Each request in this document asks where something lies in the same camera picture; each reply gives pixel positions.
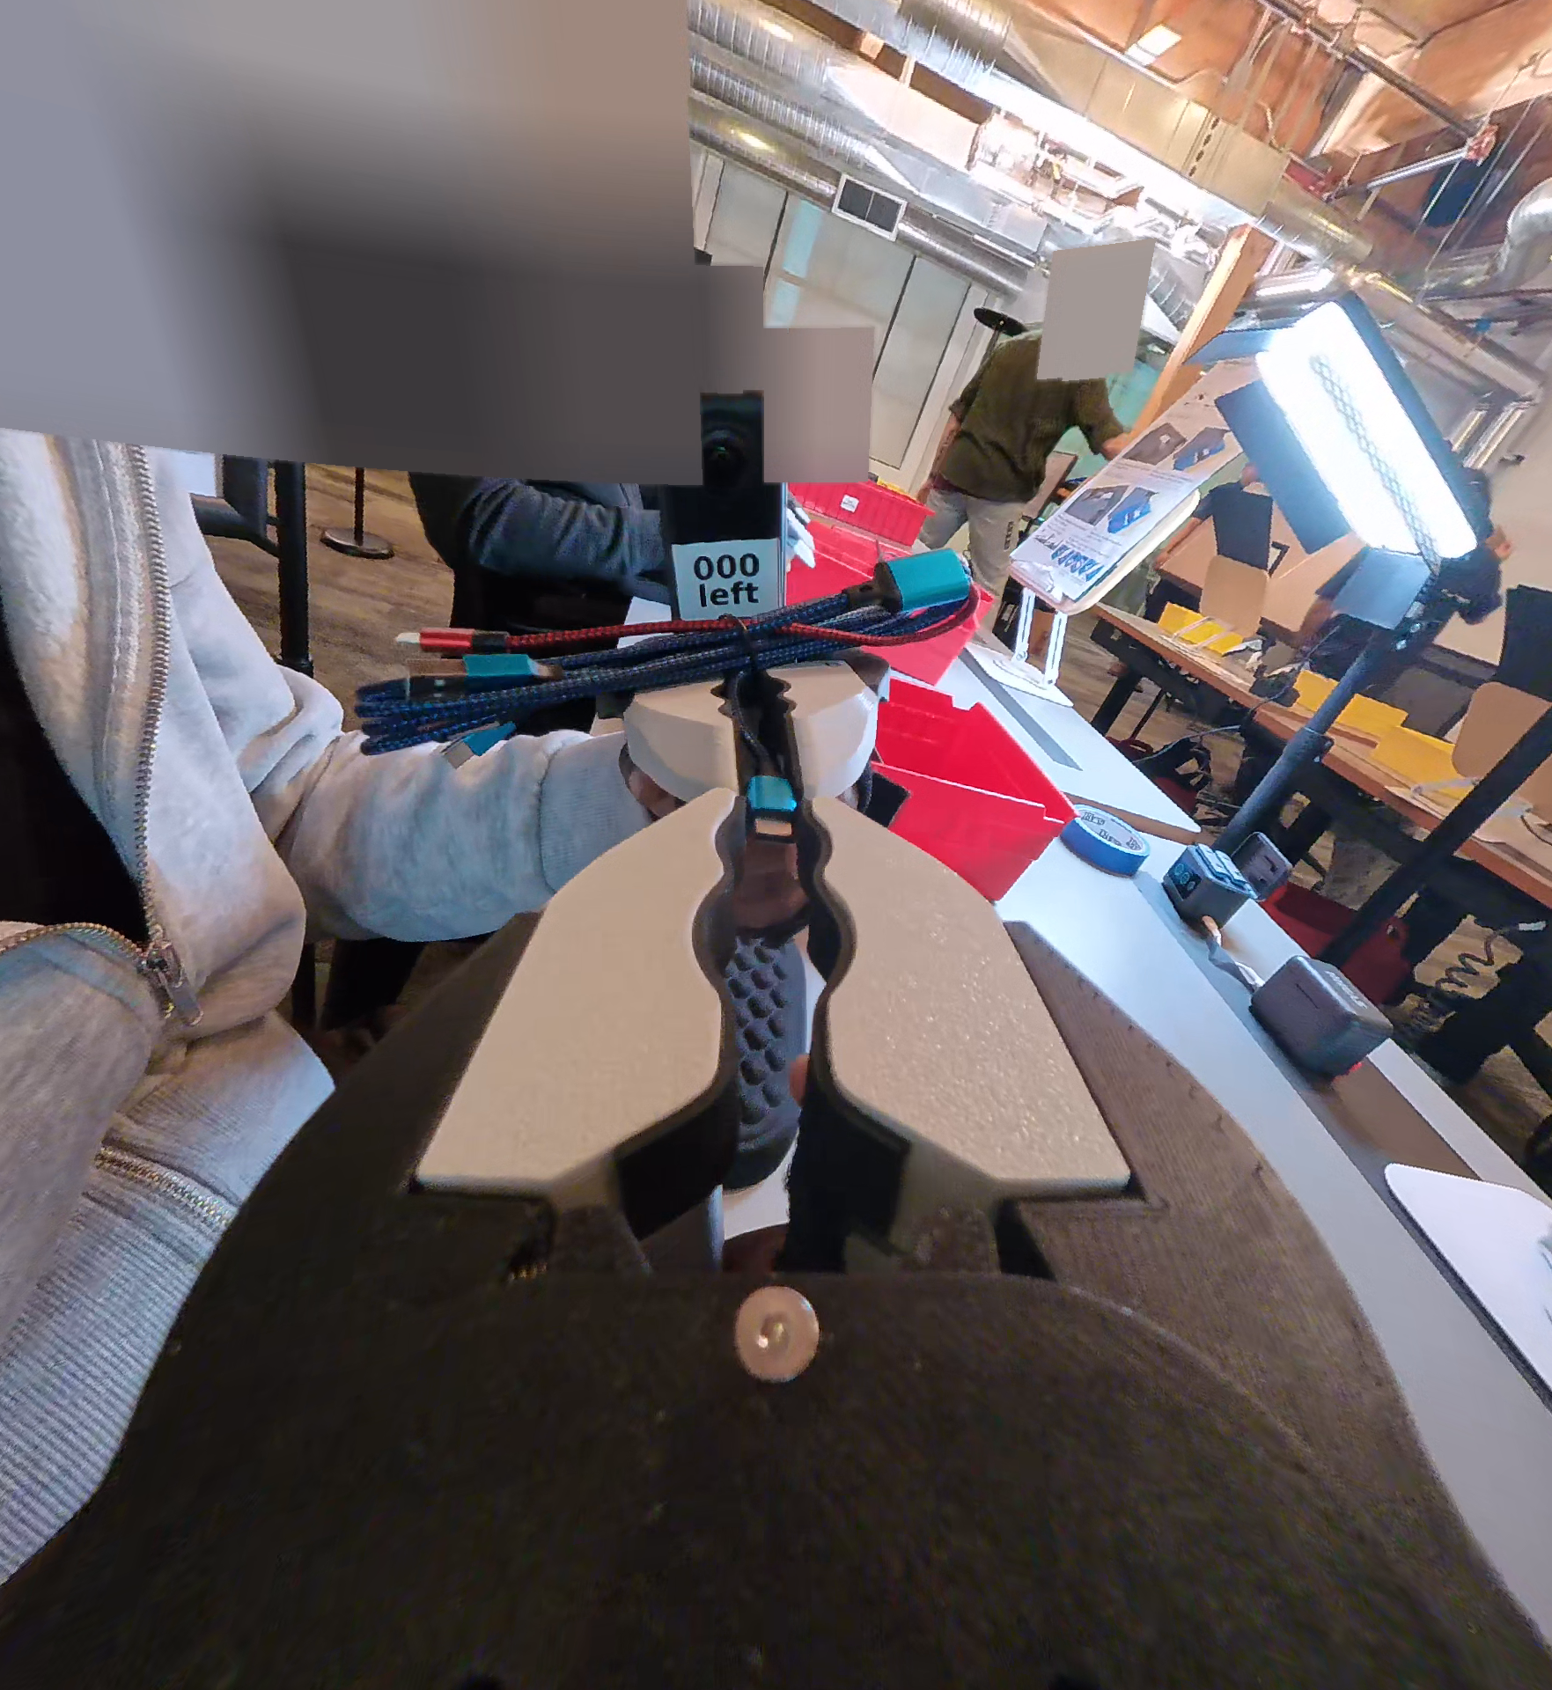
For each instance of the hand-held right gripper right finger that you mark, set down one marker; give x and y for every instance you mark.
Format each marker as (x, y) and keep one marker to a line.
(960, 1057)

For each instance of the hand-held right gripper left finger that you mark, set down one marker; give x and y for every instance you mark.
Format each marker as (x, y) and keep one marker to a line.
(577, 1042)

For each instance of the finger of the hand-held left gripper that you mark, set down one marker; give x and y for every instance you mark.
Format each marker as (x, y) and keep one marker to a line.
(676, 733)
(834, 726)

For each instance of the person's left forearm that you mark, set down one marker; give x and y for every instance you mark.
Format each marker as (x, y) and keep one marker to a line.
(458, 819)

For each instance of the person's left hand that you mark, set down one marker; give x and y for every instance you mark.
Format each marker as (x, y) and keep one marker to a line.
(769, 891)

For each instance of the blue tape roll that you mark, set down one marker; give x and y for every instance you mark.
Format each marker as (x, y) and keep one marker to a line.
(1106, 838)

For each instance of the dark battery charger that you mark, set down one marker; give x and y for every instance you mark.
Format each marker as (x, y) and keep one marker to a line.
(1209, 884)

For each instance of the dark grey power box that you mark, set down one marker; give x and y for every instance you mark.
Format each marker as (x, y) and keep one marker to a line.
(1315, 1018)

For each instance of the black stand pole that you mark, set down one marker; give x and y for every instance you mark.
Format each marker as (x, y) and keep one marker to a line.
(1475, 792)

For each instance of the wooden workbench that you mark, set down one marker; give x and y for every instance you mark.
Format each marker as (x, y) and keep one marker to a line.
(1514, 858)

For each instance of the led light panel on stand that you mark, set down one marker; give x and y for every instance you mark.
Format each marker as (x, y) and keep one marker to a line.
(1369, 435)

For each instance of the black stanchion post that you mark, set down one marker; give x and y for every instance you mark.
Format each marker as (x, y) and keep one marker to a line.
(293, 568)
(999, 322)

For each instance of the silver ventilation duct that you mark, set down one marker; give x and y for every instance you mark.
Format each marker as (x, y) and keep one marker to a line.
(776, 105)

